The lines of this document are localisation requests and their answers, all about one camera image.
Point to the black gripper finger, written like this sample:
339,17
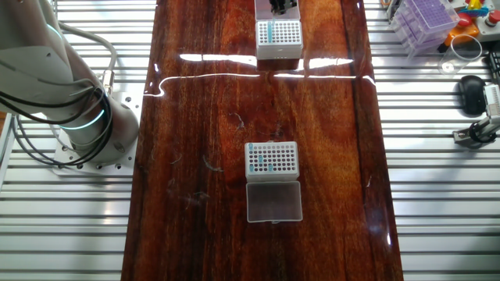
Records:
290,4
276,5

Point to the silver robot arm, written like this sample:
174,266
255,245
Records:
97,129

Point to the white pipette tip holder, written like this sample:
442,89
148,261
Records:
279,48
273,203

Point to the purple pipette tip box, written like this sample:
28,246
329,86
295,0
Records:
429,19

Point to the large brown wooden board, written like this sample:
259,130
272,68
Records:
218,117

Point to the clear plastic cup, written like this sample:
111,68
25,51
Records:
449,66

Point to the orange box red button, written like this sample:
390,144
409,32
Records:
465,29

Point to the small colourful toy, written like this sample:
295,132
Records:
474,7

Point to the grey box red button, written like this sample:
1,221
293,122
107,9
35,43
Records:
490,27

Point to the black computer mouse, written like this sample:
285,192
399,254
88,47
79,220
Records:
472,95

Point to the black keyboard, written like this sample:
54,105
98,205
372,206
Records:
494,68

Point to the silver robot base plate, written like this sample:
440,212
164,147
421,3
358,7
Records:
129,101

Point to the small silver mounted camera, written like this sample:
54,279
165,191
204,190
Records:
493,99

